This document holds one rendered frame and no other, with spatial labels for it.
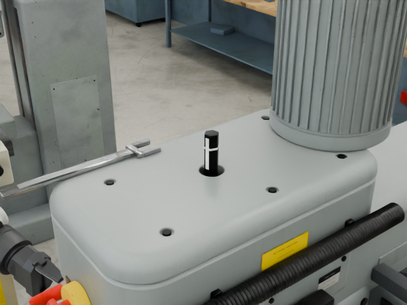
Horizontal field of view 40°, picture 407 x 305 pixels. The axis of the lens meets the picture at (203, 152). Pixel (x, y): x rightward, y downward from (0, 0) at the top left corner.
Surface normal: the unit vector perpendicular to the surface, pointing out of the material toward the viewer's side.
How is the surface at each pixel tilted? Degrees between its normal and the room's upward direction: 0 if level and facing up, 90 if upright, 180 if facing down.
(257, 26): 90
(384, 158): 0
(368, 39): 90
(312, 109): 90
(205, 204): 0
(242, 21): 90
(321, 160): 0
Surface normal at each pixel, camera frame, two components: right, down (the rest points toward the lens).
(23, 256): 0.15, -0.73
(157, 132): 0.00, -0.88
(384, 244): 0.60, 0.39
